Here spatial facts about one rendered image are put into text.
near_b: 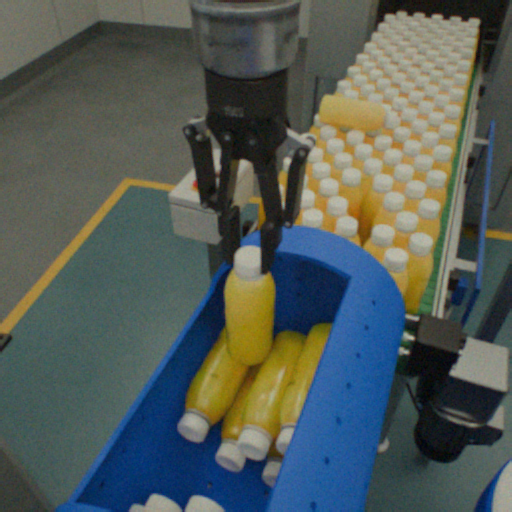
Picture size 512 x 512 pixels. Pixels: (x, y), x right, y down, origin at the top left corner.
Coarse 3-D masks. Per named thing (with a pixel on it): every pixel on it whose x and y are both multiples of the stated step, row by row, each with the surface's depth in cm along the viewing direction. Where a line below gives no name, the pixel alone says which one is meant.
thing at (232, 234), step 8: (232, 208) 54; (232, 216) 53; (224, 224) 53; (232, 224) 54; (224, 232) 54; (232, 232) 55; (240, 232) 57; (224, 240) 55; (232, 240) 55; (240, 240) 58; (232, 248) 56; (232, 256) 57
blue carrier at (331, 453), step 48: (288, 240) 62; (336, 240) 62; (288, 288) 72; (336, 288) 68; (384, 288) 61; (192, 336) 68; (336, 336) 52; (384, 336) 58; (336, 384) 49; (384, 384) 56; (144, 432) 60; (336, 432) 46; (96, 480) 52; (144, 480) 60; (192, 480) 64; (240, 480) 66; (288, 480) 41; (336, 480) 44
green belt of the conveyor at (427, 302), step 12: (468, 96) 174; (468, 108) 167; (456, 144) 148; (456, 156) 143; (456, 168) 138; (444, 216) 121; (444, 228) 117; (444, 240) 114; (432, 276) 105; (432, 288) 102; (432, 300) 99; (420, 312) 97; (408, 348) 90; (396, 360) 90; (408, 372) 91
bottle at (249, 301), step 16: (240, 288) 57; (256, 288) 57; (272, 288) 59; (240, 304) 58; (256, 304) 58; (272, 304) 60; (240, 320) 60; (256, 320) 60; (272, 320) 63; (240, 336) 62; (256, 336) 62; (272, 336) 66; (240, 352) 65; (256, 352) 65
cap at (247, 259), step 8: (240, 248) 58; (248, 248) 58; (256, 248) 58; (240, 256) 57; (248, 256) 57; (256, 256) 57; (240, 264) 56; (248, 264) 56; (256, 264) 56; (240, 272) 57; (248, 272) 56; (256, 272) 56
